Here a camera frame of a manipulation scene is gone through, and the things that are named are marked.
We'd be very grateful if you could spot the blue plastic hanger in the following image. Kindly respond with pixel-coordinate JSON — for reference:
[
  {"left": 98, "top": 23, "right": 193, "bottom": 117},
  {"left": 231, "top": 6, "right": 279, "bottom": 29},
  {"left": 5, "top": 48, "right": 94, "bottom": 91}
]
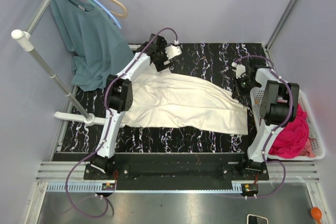
[{"left": 60, "top": 0, "right": 122, "bottom": 29}]

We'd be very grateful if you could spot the orange maraca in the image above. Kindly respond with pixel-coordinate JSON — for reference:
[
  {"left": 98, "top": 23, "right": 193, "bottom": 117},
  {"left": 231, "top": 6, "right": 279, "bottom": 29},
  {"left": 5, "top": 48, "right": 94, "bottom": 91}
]
[{"left": 310, "top": 207, "right": 322, "bottom": 224}]

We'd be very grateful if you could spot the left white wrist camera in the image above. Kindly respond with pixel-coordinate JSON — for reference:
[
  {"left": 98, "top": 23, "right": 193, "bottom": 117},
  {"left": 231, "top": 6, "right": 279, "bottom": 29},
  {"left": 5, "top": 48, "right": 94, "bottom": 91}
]
[{"left": 165, "top": 40, "right": 182, "bottom": 60}]

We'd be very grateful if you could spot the white cable duct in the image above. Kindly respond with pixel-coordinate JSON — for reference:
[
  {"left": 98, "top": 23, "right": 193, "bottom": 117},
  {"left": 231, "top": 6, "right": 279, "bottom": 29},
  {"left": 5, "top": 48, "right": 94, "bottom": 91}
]
[{"left": 47, "top": 181, "right": 116, "bottom": 193}]

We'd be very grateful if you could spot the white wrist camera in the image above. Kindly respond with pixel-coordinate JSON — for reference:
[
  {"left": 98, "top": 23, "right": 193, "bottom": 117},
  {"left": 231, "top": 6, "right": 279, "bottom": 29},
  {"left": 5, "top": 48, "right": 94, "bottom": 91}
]
[
  {"left": 232, "top": 62, "right": 246, "bottom": 79},
  {"left": 165, "top": 40, "right": 182, "bottom": 60}
]

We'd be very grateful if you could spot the white t shirt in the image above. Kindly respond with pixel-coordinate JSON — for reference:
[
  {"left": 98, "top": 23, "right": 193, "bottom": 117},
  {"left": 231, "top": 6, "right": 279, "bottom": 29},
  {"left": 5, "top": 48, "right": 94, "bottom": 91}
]
[{"left": 122, "top": 65, "right": 248, "bottom": 135}]

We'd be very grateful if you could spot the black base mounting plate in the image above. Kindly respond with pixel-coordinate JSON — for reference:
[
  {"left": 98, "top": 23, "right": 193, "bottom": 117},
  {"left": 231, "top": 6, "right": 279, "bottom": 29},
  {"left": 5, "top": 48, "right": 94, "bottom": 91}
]
[{"left": 83, "top": 153, "right": 269, "bottom": 192}]

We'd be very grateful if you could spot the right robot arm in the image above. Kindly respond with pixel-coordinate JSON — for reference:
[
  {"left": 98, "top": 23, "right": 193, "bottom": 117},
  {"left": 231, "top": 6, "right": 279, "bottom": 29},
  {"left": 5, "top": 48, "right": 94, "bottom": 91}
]
[{"left": 232, "top": 63, "right": 299, "bottom": 180}]

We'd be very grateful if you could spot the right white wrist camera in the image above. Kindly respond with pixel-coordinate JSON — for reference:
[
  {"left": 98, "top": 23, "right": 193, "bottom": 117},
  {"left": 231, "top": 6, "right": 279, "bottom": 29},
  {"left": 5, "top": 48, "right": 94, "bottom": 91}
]
[{"left": 232, "top": 62, "right": 246, "bottom": 79}]

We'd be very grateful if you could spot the white laundry basket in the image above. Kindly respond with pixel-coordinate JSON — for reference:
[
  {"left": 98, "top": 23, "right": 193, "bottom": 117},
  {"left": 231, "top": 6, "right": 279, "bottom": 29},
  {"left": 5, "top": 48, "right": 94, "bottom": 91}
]
[{"left": 250, "top": 88, "right": 326, "bottom": 162}]

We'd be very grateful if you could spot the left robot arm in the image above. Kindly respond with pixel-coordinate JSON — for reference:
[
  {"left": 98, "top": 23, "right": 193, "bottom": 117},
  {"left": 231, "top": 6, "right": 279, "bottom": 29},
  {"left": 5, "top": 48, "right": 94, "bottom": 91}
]
[{"left": 90, "top": 34, "right": 172, "bottom": 180}]

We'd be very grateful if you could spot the teal t shirt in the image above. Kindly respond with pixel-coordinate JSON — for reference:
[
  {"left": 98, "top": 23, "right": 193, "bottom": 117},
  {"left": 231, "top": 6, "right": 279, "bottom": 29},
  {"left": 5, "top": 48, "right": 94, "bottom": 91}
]
[{"left": 50, "top": 0, "right": 133, "bottom": 92}]

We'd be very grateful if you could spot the metal clothes rack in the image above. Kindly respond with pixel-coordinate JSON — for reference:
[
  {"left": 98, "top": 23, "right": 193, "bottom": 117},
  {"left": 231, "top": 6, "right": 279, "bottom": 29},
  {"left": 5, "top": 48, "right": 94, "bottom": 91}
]
[{"left": 10, "top": 0, "right": 106, "bottom": 128}]

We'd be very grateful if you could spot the pink t shirt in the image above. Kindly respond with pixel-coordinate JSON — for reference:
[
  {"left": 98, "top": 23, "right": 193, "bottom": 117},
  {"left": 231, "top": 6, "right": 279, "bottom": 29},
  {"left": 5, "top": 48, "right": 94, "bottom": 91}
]
[{"left": 269, "top": 104, "right": 309, "bottom": 158}]

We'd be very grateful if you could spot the aluminium corner frame post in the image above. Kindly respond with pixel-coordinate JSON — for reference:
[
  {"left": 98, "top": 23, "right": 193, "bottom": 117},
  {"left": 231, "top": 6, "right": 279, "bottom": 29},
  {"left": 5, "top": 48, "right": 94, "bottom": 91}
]
[{"left": 265, "top": 0, "right": 299, "bottom": 51}]

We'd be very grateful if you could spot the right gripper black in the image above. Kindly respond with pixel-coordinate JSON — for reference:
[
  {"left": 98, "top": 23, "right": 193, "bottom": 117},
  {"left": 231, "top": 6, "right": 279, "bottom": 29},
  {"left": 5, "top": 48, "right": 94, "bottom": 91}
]
[{"left": 232, "top": 76, "right": 259, "bottom": 100}]

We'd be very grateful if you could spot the smartphone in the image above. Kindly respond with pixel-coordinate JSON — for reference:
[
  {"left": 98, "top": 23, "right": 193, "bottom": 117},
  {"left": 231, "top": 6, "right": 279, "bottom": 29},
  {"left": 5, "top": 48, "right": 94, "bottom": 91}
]
[{"left": 247, "top": 214, "right": 269, "bottom": 224}]

